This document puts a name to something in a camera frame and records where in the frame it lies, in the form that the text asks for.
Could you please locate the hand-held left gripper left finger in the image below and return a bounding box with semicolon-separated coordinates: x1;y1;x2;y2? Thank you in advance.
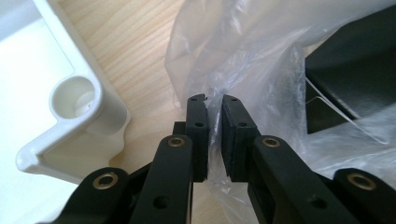
185;92;210;183

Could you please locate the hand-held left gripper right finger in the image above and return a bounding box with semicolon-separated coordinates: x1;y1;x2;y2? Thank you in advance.
219;93;262;183

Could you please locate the clear plastic smiley bag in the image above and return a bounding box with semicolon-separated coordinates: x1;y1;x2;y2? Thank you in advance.
164;0;396;224

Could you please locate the black box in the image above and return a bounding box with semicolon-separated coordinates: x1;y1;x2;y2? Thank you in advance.
305;5;396;135

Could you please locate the white plastic tray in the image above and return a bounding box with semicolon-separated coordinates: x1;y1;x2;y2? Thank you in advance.
0;0;132;224

